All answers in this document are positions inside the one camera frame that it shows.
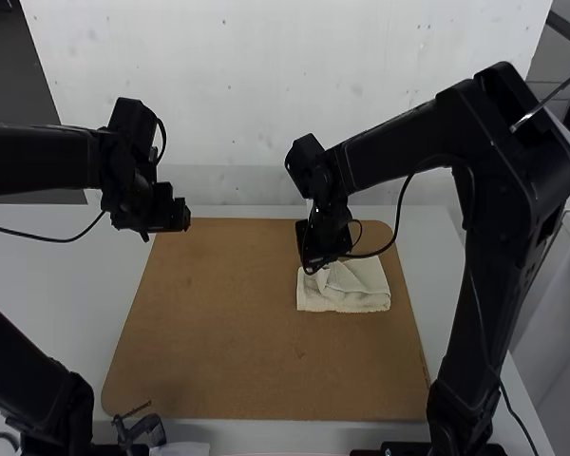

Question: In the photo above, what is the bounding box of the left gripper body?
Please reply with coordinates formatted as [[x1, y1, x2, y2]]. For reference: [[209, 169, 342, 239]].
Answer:
[[143, 180, 193, 238]]

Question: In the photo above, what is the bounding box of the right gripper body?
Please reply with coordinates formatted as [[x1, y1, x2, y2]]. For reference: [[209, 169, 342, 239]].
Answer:
[[294, 201, 354, 268]]

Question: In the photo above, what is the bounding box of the pale towel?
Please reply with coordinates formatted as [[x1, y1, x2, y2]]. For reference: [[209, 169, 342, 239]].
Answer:
[[295, 256, 392, 314]]

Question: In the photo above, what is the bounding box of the cork mat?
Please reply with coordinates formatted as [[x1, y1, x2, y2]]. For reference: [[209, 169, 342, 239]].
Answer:
[[101, 217, 432, 424]]

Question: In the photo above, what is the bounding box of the black clamp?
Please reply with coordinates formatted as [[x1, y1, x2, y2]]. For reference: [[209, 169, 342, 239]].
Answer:
[[110, 411, 166, 448]]

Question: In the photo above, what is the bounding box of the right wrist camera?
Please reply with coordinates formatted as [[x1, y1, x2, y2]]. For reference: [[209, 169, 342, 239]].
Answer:
[[284, 133, 333, 199]]

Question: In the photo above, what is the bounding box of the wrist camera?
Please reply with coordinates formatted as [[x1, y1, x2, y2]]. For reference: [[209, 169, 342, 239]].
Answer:
[[284, 133, 333, 199], [109, 97, 158, 144]]

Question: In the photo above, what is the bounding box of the black cable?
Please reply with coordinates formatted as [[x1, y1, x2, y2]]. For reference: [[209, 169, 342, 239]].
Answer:
[[0, 210, 109, 244], [150, 113, 169, 163], [301, 154, 476, 277]]

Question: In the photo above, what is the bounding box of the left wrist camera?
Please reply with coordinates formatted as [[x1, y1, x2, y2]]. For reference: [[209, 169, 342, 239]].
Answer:
[[109, 97, 158, 144]]

